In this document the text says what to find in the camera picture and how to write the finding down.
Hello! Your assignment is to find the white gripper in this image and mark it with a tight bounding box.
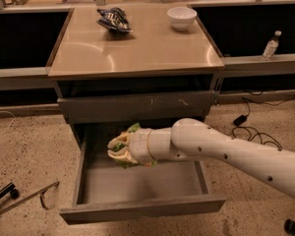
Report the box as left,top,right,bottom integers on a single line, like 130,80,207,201
107,129,152,164

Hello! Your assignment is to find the green rice chip bag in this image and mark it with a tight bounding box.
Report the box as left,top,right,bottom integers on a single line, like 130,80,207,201
112,123,157,169

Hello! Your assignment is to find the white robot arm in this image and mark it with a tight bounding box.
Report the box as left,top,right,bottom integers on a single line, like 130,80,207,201
107,118,295,199

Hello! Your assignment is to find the closed grey top drawer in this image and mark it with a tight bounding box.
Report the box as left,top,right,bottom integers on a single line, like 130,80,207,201
58,90,214,123

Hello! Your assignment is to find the open grey middle drawer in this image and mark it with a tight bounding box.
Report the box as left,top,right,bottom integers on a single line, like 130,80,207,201
60,123,226,224

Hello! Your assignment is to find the grey drawer cabinet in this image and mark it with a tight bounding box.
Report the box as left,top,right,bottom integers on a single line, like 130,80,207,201
45,2,227,226

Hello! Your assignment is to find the grey metal rod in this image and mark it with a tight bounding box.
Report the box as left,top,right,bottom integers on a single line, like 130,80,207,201
0,181,59,216

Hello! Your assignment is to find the black metal stand leg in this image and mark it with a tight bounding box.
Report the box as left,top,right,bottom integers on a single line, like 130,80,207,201
0,182,20,200

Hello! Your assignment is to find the white bowl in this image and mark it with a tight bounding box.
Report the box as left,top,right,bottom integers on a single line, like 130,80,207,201
167,7,197,30

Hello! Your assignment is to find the clear plastic water bottle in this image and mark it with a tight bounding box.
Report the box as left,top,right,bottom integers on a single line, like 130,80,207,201
263,30,281,60

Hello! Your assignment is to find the black caster wheel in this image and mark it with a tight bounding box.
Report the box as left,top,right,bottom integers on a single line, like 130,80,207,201
284,219,295,236

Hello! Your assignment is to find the black power adapter cable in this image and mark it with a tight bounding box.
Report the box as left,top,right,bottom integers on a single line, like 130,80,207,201
231,89,295,151

